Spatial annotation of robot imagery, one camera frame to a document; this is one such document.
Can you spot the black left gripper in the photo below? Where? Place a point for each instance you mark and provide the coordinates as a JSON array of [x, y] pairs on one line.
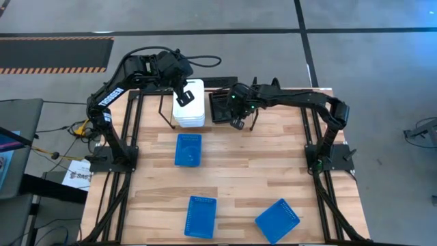
[[175, 66]]

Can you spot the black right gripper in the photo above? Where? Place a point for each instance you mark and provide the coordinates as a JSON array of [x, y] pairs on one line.
[[244, 102]]

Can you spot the white plastic basket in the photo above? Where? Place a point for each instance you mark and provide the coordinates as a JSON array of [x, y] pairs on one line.
[[189, 122], [189, 126], [189, 109]]

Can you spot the black slotted plastic basket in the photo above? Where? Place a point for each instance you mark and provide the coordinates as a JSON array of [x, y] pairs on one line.
[[220, 122], [218, 109]]

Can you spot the blue slotted plastic basket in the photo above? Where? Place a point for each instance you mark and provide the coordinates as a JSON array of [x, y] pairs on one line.
[[200, 217], [277, 221], [187, 150]]

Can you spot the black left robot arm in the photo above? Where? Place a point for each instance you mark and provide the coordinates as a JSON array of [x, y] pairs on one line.
[[112, 94]]

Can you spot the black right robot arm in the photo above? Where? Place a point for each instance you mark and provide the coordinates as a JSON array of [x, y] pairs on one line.
[[300, 97]]

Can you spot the white printed paper sheet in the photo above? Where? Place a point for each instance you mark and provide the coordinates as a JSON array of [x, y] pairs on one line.
[[80, 174]]

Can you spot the black orange-striped floor mat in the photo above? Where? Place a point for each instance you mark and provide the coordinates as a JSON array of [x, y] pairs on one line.
[[51, 54]]

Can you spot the grey desk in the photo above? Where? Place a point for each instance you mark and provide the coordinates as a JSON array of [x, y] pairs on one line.
[[27, 112]]

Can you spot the black desk beam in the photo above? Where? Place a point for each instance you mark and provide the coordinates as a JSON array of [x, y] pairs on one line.
[[51, 188]]

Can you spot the bluish flat display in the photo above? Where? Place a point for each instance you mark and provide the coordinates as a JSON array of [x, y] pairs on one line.
[[7, 160]]

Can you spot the grey floor stand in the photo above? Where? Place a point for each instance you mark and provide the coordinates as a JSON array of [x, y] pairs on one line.
[[426, 131]]

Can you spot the black aluminium table frame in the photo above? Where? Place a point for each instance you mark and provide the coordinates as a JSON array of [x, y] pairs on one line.
[[147, 91]]

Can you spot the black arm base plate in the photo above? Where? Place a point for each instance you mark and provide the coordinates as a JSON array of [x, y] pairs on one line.
[[99, 164], [343, 160]]

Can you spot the thick black rig post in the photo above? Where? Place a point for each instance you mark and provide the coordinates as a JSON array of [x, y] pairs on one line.
[[17, 136]]

